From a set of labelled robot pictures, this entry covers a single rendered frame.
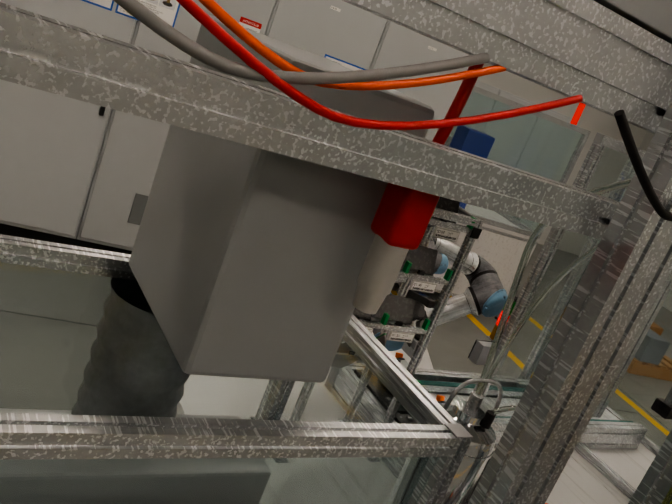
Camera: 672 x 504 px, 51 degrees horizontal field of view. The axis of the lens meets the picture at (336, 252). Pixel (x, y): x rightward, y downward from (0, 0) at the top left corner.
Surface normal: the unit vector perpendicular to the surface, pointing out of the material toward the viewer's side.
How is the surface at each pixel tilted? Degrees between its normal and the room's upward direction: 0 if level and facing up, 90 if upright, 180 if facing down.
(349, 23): 90
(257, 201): 90
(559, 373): 90
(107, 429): 0
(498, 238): 90
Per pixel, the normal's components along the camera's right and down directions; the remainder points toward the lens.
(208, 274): -0.82, -0.15
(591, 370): 0.45, 0.42
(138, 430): 0.35, -0.90
